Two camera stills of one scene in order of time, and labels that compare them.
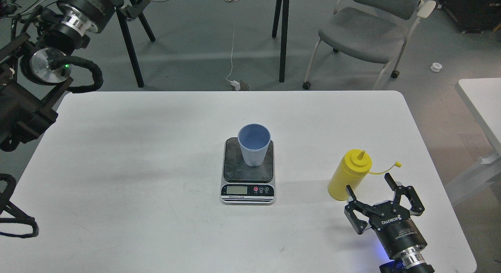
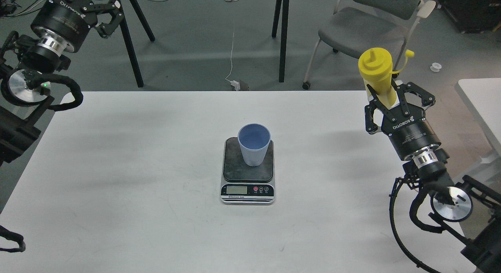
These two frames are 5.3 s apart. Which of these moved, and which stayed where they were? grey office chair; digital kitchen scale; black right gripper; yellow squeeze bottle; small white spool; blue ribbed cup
Moved: yellow squeeze bottle; black right gripper
Stayed: grey office chair; blue ribbed cup; digital kitchen scale; small white spool
